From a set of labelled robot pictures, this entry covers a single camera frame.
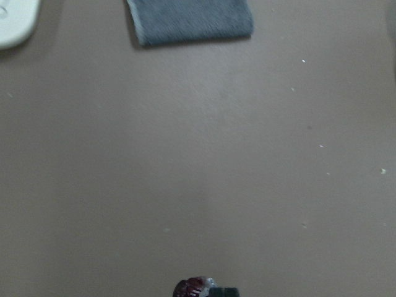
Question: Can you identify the grey folded cloth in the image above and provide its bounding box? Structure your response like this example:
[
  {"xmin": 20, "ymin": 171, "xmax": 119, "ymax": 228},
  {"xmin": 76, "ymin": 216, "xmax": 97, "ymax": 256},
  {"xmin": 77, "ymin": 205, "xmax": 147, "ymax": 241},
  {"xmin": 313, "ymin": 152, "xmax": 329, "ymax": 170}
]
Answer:
[{"xmin": 127, "ymin": 0, "xmax": 254, "ymax": 46}]

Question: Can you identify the cream rabbit tray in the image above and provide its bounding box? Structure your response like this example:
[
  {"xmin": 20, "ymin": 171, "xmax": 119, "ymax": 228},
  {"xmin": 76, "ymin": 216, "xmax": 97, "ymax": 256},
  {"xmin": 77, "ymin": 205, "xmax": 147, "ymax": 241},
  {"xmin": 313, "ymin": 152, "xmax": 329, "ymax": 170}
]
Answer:
[{"xmin": 0, "ymin": 0, "xmax": 41, "ymax": 50}]

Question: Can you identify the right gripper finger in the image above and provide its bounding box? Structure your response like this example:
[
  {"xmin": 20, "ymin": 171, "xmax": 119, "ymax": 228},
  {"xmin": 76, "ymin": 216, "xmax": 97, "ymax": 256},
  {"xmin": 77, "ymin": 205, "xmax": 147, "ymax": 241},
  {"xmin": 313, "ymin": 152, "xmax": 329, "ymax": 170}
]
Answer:
[{"xmin": 209, "ymin": 287, "xmax": 240, "ymax": 297}]

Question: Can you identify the dark cherry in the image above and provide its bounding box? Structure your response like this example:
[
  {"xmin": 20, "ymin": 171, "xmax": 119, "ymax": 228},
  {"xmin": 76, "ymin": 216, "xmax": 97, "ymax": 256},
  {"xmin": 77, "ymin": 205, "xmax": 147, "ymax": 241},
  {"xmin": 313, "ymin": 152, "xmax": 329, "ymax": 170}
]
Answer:
[{"xmin": 173, "ymin": 277, "xmax": 217, "ymax": 297}]

